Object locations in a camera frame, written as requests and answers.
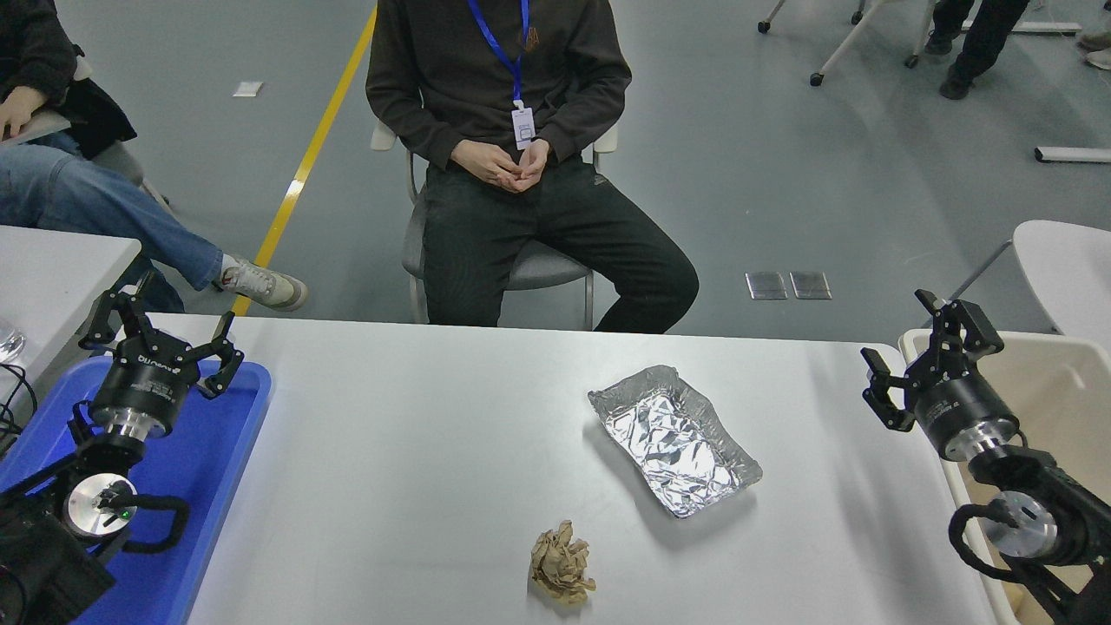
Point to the clear glass object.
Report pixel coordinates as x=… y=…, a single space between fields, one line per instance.
x=10 y=345

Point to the large pale bin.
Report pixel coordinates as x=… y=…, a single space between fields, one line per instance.
x=1059 y=391

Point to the person's hand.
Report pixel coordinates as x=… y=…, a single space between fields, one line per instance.
x=21 y=111

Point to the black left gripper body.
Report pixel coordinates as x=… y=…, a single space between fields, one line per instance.
x=143 y=386

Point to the pale grey flat board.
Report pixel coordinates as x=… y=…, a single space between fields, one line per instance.
x=52 y=128

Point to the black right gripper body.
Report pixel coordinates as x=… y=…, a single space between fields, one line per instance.
x=955 y=408

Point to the crumpled tan paper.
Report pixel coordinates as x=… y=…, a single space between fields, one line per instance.
x=562 y=564

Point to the white rolling chair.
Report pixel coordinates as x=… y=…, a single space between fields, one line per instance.
x=846 y=43

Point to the grey chair with white back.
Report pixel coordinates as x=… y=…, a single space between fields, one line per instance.
x=547 y=265

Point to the person's right hand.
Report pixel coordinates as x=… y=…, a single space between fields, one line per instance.
x=482 y=161

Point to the person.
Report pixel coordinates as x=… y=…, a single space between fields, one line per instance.
x=434 y=69
x=1101 y=57
x=87 y=200
x=972 y=35

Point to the metal floor plate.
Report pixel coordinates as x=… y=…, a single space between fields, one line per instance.
x=767 y=286
x=811 y=286

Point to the person's left hand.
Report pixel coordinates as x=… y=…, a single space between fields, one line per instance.
x=534 y=161

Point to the blue plastic tray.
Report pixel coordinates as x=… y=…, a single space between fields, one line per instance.
x=208 y=486

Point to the silver foil tray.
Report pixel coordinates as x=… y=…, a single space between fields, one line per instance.
x=677 y=451

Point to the white round table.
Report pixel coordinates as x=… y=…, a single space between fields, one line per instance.
x=1068 y=269

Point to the white side table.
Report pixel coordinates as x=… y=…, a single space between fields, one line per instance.
x=52 y=278

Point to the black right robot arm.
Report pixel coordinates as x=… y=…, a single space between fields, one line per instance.
x=1050 y=482

